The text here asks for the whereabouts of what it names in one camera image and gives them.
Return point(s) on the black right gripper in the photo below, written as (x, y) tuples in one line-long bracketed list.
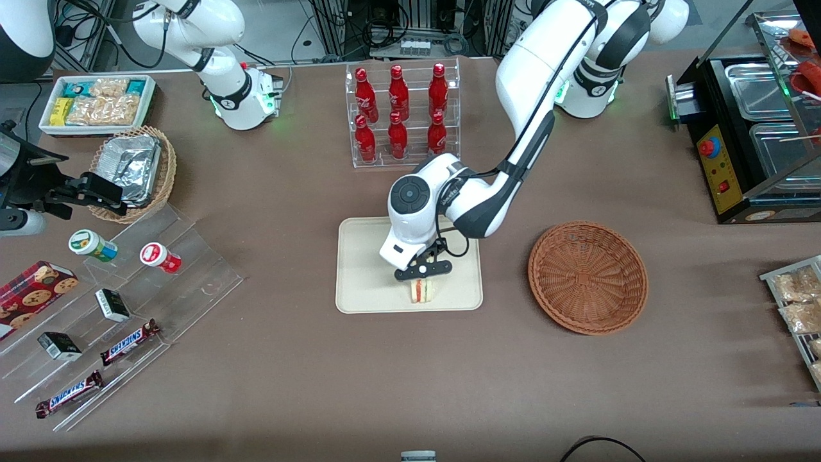
[(27, 178)]

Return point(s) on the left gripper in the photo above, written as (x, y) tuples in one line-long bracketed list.
[(436, 248)]

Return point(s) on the triangle sandwich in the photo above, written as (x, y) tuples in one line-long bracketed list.
[(423, 292)]

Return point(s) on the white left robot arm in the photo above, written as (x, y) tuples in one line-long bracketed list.
[(539, 64)]

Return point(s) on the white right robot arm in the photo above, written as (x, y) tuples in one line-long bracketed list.
[(224, 83)]

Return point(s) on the cream rectangular tray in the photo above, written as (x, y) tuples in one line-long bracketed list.
[(365, 282)]

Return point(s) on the light wicker basket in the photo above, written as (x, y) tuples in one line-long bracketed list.
[(165, 173)]

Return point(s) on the brown wicker basket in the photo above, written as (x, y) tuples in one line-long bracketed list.
[(587, 279)]

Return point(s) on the green lid sunflower jar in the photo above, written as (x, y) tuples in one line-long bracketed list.
[(90, 245)]

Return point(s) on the silver foil packet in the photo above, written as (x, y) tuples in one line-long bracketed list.
[(128, 160), (138, 196)]

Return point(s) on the yellow snack pack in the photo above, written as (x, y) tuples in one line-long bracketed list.
[(61, 111)]

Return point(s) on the clear bag of nuts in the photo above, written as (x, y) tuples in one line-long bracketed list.
[(109, 86), (106, 110)]

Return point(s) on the red lid white jar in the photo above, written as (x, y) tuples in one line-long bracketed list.
[(159, 256)]

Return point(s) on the teal snack pack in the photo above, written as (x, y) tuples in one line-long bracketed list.
[(136, 86), (76, 88)]

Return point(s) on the white snack bin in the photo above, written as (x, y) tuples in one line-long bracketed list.
[(151, 109)]

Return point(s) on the red chocolate chip cookie box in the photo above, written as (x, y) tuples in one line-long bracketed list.
[(32, 295)]

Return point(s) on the small black carton box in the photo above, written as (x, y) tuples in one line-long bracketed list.
[(112, 305), (59, 346)]

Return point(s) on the red cola bottle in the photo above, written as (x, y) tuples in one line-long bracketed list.
[(437, 135), (397, 138), (438, 90), (398, 93), (365, 141), (365, 96)]

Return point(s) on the clear acrylic stepped shelf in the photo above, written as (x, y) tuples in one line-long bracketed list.
[(192, 282)]

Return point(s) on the Snickers chocolate bar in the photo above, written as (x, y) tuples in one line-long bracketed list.
[(128, 343), (69, 394)]

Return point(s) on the grey white device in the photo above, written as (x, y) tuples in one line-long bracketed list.
[(418, 457)]

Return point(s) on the clear acrylic bottle rack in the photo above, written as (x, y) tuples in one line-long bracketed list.
[(382, 83)]

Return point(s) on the white power strip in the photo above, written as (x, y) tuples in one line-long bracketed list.
[(415, 47)]

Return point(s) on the black food warmer machine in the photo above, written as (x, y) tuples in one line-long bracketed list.
[(725, 167)]

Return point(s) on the grey snack rack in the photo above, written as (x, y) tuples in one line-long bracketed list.
[(770, 277)]

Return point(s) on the clear bag of crackers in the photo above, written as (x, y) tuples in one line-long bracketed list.
[(798, 284), (802, 317)]

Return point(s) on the steel food pan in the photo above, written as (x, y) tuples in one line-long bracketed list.
[(760, 90), (779, 151)]

